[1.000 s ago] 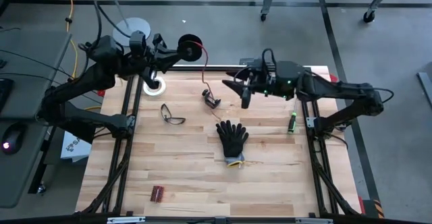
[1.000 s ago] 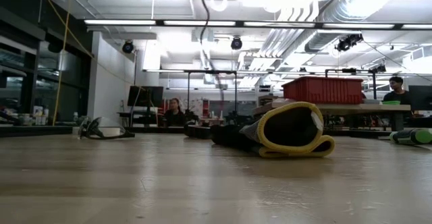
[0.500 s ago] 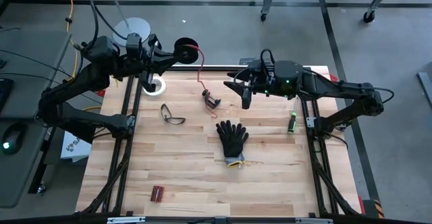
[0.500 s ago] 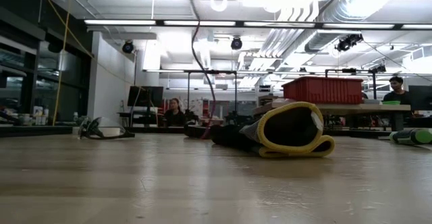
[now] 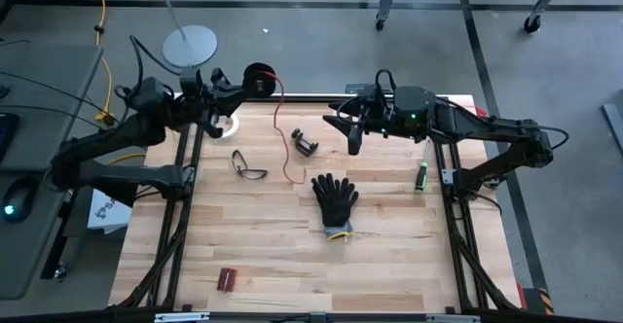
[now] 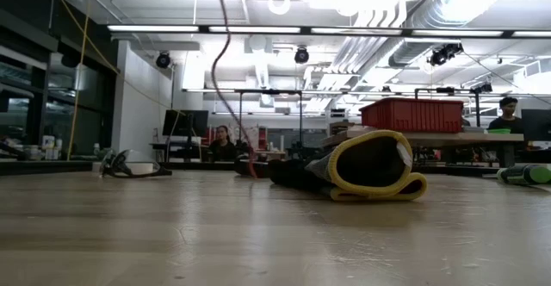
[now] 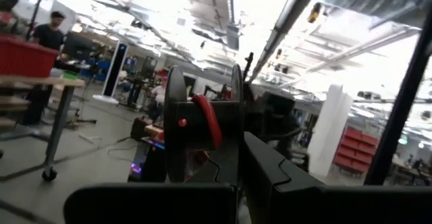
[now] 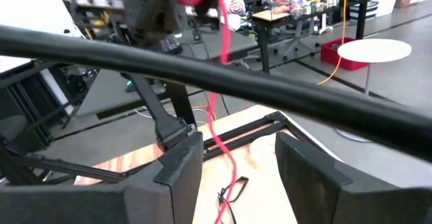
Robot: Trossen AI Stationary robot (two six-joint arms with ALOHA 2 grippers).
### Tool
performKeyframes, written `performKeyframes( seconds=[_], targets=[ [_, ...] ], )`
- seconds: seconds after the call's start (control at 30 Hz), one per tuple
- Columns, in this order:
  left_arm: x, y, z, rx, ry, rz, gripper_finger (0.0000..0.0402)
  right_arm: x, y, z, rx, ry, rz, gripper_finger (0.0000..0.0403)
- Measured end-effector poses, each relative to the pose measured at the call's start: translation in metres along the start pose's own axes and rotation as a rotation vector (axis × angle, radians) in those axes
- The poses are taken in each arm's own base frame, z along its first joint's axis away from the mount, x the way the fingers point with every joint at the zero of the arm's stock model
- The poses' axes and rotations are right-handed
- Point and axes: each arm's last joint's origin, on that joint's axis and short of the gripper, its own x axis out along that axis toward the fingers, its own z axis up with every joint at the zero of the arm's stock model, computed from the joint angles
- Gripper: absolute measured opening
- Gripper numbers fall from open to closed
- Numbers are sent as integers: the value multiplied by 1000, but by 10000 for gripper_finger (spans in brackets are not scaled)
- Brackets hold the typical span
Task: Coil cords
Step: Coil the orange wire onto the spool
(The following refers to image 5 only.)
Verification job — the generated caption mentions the black glove yellow cuff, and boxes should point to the black glove yellow cuff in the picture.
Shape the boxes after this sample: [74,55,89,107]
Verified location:
[310,171,360,244]

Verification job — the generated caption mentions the white printed box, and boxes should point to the white printed box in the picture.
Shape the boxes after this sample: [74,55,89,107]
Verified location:
[87,189,133,235]

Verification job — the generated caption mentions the thin red wire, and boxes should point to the thin red wire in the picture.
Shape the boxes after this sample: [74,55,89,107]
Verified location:
[262,69,309,186]

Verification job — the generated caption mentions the grey side desk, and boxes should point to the grey side desk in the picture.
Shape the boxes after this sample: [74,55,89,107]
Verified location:
[0,44,104,301]

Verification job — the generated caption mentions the black computer mouse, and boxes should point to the black computer mouse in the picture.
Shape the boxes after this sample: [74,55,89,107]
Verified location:
[2,176,38,225]

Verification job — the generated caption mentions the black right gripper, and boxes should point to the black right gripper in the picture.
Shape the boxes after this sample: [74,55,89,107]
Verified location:
[322,83,396,157]

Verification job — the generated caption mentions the clear safety glasses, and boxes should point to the clear safety glasses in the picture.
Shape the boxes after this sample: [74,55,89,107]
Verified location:
[231,149,270,182]

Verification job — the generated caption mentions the green black screwdriver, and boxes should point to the green black screwdriver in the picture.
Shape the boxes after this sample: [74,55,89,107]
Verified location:
[413,139,432,194]

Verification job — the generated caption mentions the yellow cable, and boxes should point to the yellow cable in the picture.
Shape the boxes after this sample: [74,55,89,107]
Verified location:
[90,0,147,166]

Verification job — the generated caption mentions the black wire spool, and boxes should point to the black wire spool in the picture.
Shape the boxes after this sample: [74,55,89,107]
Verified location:
[241,61,277,98]

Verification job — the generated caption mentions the red screwdriver bit holder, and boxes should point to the red screwdriver bit holder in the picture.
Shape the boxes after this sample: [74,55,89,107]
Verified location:
[216,267,238,294]

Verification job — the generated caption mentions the white floor lamp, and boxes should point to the white floor lamp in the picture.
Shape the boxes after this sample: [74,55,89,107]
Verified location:
[112,0,219,69]

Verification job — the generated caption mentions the black beam with silver brackets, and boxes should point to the black beam with silver brackets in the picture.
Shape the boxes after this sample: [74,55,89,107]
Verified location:
[0,305,623,323]

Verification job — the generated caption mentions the black aluminium frame rails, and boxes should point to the black aluminium frame rails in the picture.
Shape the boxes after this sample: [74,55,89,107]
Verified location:
[430,113,520,312]
[112,93,205,310]

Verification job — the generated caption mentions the grey metal bar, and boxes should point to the grey metal bar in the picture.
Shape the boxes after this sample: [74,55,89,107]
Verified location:
[601,102,623,157]

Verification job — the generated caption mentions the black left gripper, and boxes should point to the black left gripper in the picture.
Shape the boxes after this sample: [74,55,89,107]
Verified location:
[177,67,247,140]

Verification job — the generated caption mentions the black C-clamp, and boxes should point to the black C-clamp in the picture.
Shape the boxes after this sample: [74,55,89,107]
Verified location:
[290,126,320,159]

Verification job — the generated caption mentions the white tape roll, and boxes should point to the white tape roll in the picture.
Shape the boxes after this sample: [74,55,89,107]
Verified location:
[216,113,240,140]

